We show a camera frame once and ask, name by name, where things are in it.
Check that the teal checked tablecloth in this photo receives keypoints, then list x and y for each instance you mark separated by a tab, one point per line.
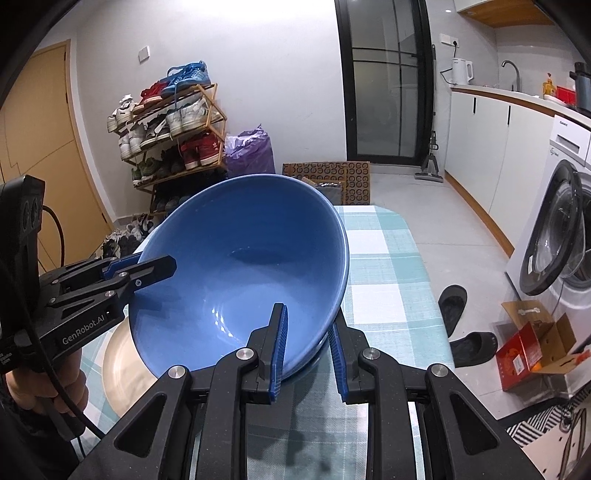
388	277

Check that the white wall socket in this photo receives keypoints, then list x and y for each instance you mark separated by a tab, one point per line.
451	39

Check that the white base kitchen cabinets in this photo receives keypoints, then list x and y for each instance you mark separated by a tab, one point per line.
489	157

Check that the purple plastic bag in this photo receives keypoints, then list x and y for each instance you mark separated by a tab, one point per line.
251	152

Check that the white electric kettle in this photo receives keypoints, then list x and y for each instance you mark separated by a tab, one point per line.
461	71

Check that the wooden shoe rack with shoes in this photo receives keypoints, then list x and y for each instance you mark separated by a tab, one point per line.
194	152

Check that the yellow bottle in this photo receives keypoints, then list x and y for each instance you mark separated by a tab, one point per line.
548	86

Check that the red container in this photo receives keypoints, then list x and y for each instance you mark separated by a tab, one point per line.
568	95

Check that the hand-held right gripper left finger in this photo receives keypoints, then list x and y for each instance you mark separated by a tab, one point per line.
279	350

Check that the blue bowl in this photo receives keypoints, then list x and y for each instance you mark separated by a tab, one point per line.
240	258

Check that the circle patterned cardboard box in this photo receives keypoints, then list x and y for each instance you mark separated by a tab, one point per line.
358	184

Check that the scattered pile of shoes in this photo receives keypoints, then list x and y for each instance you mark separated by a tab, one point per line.
124	235

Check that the cream round plate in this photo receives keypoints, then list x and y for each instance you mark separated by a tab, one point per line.
124	369

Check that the wooden door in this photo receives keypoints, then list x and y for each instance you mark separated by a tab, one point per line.
55	138

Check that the black framed glass door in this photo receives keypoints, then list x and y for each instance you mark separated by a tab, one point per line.
383	83

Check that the person's left hand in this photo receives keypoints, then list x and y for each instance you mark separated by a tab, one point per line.
69	383

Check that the white washing machine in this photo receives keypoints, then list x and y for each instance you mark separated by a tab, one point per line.
554	240

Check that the person's left forearm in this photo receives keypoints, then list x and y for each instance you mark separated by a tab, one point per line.
18	443

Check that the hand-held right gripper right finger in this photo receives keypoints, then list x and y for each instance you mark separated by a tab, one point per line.
336	364

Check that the black kitchen appliance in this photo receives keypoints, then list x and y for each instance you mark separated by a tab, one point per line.
582	87

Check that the red and brown open carton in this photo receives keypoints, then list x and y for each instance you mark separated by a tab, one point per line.
521	355

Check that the metal kitchen faucet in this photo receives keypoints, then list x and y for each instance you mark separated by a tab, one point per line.
515	74

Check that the upright stick vacuum cleaner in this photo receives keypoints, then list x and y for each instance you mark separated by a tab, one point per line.
429	168

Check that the white wall switch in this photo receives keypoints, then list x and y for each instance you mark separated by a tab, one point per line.
144	53

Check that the black and white patterned rug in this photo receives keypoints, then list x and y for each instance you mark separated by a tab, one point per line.
540	422

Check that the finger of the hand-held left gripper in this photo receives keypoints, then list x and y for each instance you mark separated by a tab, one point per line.
147	272
83	270

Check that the black slipper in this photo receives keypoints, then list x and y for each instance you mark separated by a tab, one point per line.
452	307
475	348

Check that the white wall kitchen cabinets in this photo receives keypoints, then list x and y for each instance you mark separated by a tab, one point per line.
503	9

